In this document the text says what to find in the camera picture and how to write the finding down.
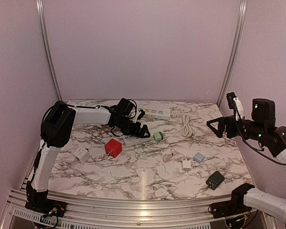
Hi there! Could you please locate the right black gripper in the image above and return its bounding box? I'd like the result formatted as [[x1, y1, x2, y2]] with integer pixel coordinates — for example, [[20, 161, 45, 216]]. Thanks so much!
[[207, 114, 266, 142]]

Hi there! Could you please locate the left aluminium frame post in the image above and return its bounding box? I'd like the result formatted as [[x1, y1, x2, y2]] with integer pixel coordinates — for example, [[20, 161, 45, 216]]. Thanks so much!
[[36, 0, 62, 100]]

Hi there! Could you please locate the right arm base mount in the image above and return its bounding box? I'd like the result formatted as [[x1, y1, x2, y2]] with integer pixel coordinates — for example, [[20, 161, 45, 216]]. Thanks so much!
[[208, 201, 252, 229]]

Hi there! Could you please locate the white charger plug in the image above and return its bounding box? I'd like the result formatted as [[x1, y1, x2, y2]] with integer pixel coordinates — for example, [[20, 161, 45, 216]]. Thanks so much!
[[182, 159, 192, 172]]

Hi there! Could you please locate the aluminium frame post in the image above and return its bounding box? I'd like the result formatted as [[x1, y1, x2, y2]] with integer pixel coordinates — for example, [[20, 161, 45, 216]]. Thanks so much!
[[36, 0, 62, 100], [216, 0, 247, 108]]

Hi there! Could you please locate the light blue charger plug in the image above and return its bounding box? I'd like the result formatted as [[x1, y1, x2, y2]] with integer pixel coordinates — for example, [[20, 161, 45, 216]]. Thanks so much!
[[193, 152, 205, 163]]

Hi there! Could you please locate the white cube socket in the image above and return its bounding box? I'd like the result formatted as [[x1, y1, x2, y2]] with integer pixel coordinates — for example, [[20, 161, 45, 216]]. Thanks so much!
[[72, 147, 90, 164]]

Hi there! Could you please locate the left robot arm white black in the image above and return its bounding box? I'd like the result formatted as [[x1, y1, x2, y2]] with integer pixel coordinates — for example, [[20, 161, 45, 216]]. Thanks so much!
[[26, 98, 151, 212]]

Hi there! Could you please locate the long white colourful power strip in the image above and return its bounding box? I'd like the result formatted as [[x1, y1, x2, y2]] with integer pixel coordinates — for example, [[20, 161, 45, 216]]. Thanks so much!
[[138, 106, 171, 120]]

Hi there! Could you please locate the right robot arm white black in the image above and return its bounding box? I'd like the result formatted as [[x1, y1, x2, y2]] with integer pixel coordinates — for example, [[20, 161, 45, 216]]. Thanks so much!
[[206, 93, 286, 227]]

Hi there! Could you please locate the aluminium front rail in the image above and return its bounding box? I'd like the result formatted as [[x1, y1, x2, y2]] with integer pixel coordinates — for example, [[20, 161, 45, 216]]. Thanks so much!
[[4, 188, 272, 229]]

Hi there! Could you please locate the green plug adapter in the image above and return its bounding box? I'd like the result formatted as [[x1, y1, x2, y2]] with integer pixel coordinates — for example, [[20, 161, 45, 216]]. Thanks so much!
[[153, 131, 167, 142]]

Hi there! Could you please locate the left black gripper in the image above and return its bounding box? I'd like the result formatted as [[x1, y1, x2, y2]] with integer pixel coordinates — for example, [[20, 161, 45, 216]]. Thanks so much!
[[115, 116, 149, 138]]

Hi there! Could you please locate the dark green charger plug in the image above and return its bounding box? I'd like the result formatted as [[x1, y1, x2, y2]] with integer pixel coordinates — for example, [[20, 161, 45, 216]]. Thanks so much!
[[206, 171, 225, 190]]

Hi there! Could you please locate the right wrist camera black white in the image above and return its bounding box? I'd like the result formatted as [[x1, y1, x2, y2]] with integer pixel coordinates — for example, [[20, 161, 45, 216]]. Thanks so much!
[[115, 98, 145, 120]]

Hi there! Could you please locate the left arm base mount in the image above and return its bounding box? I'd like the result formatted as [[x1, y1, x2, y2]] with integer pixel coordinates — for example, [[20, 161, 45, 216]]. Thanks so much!
[[25, 199, 67, 229]]

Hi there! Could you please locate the right aluminium frame post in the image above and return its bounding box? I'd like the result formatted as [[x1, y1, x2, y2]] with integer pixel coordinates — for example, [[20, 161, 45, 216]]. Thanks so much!
[[216, 0, 247, 108]]

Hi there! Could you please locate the red cube socket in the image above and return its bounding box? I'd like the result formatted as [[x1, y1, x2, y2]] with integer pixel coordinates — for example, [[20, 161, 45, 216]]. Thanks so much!
[[104, 139, 122, 158]]

